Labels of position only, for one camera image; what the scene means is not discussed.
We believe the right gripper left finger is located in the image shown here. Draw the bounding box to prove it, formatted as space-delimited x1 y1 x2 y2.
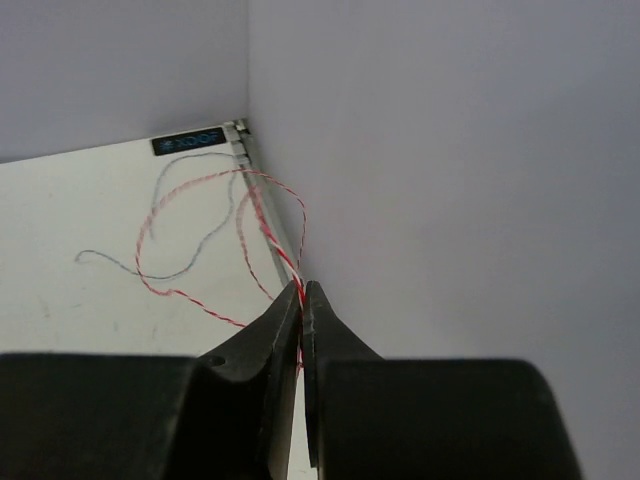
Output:
1 285 300 479

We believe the right blue corner label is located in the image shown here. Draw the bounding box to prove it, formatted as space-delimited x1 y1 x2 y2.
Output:
151 127 227 156

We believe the blue white twisted wire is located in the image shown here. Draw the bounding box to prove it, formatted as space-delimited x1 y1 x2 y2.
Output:
74 150 241 281

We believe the aluminium rail frame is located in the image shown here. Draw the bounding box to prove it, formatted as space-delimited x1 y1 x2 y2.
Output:
223 118 293 299

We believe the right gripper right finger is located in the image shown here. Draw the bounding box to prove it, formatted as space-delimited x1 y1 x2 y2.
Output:
302 281 582 479

